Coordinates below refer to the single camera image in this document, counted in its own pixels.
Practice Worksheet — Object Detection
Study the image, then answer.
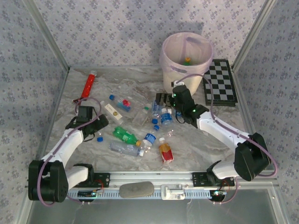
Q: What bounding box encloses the small clear bottle blue cap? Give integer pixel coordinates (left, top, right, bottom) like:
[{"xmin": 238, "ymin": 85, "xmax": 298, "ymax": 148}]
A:
[{"xmin": 108, "ymin": 94, "xmax": 122, "ymax": 104}]

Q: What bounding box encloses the clear bottle blue red label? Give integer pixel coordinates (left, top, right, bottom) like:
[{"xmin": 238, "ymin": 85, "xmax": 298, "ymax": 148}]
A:
[{"xmin": 116, "ymin": 98, "xmax": 131, "ymax": 112}]

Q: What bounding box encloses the orange juice bottle red label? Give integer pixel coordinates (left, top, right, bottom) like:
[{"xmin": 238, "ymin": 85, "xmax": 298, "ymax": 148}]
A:
[{"xmin": 158, "ymin": 137, "xmax": 175, "ymax": 164}]

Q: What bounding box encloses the cream plastic waste bin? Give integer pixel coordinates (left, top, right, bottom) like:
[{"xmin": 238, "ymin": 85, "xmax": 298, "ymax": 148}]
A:
[{"xmin": 159, "ymin": 32, "xmax": 214, "ymax": 98}]

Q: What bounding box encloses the purple bin liner bag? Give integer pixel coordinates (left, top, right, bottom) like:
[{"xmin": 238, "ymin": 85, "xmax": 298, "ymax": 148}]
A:
[{"xmin": 158, "ymin": 32, "xmax": 215, "ymax": 77}]

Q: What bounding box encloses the clear bottle blue print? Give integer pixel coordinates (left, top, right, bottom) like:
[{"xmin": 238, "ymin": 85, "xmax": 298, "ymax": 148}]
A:
[{"xmin": 151, "ymin": 100, "xmax": 164, "ymax": 117}]

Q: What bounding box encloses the clear bottle green cap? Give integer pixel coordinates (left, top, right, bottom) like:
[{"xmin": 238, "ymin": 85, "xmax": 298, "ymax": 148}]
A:
[{"xmin": 132, "ymin": 104, "xmax": 152, "ymax": 127}]

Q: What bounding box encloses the green bottle orange cap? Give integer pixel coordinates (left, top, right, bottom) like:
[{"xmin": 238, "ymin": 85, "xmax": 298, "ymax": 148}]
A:
[{"xmin": 112, "ymin": 126, "xmax": 142, "ymax": 147}]

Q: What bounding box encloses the red glitter tube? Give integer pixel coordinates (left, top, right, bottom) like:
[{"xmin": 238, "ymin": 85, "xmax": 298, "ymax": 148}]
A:
[{"xmin": 80, "ymin": 70, "xmax": 98, "ymax": 98}]

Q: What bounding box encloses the pale blue water bottle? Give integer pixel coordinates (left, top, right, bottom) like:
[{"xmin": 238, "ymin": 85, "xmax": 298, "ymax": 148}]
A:
[{"xmin": 109, "ymin": 141, "xmax": 145, "ymax": 157}]

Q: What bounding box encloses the crushed bottle blue label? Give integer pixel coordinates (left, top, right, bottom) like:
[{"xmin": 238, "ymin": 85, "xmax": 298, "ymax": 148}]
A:
[{"xmin": 142, "ymin": 132, "xmax": 157, "ymax": 154}]

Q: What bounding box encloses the black grey checkerboard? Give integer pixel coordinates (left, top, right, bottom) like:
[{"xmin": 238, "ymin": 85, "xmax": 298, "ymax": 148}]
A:
[{"xmin": 202, "ymin": 59, "xmax": 239, "ymax": 107}]

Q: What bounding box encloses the small circuit board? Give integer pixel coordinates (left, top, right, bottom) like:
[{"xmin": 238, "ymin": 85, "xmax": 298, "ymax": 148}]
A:
[
  {"xmin": 209, "ymin": 190, "xmax": 228, "ymax": 199},
  {"xmin": 78, "ymin": 190, "xmax": 98, "ymax": 199}
]

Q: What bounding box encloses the grey oval pad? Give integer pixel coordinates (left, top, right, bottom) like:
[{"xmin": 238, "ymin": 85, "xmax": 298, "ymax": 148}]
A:
[{"xmin": 118, "ymin": 181, "xmax": 155, "ymax": 199}]

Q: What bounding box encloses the grey metal panel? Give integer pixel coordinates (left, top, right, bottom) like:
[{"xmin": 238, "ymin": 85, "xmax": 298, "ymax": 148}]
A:
[{"xmin": 21, "ymin": 188, "xmax": 285, "ymax": 224}]

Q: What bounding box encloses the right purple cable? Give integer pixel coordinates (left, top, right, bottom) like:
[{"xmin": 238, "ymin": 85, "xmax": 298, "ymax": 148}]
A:
[{"xmin": 178, "ymin": 73, "xmax": 278, "ymax": 205}]

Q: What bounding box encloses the purple cable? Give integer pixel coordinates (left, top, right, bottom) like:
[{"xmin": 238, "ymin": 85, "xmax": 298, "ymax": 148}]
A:
[
  {"xmin": 37, "ymin": 97, "xmax": 103, "ymax": 207},
  {"xmin": 178, "ymin": 73, "xmax": 278, "ymax": 205}
]

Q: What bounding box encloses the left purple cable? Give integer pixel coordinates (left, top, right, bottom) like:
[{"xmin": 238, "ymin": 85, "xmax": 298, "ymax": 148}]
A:
[{"xmin": 37, "ymin": 97, "xmax": 103, "ymax": 207}]

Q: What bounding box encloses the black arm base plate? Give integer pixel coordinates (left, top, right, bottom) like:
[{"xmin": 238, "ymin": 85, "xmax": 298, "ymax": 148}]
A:
[
  {"xmin": 192, "ymin": 172, "xmax": 235, "ymax": 187},
  {"xmin": 68, "ymin": 172, "xmax": 111, "ymax": 188}
]

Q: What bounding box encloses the aluminium frame rail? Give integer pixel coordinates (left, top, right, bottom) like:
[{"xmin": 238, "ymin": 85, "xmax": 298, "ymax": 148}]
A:
[{"xmin": 25, "ymin": 169, "xmax": 280, "ymax": 188}]

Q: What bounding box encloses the aluminium frame post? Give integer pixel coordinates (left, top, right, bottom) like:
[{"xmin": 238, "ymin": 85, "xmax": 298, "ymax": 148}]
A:
[
  {"xmin": 231, "ymin": 0, "xmax": 279, "ymax": 70},
  {"xmin": 22, "ymin": 0, "xmax": 71, "ymax": 70}
]

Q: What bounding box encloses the white plastic bracket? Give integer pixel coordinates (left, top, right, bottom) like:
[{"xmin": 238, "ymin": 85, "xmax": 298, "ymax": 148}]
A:
[{"xmin": 160, "ymin": 183, "xmax": 187, "ymax": 201}]

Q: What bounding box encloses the white slotted cable duct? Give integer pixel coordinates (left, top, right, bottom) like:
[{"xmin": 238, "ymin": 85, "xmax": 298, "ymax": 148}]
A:
[{"xmin": 35, "ymin": 191, "xmax": 273, "ymax": 199}]

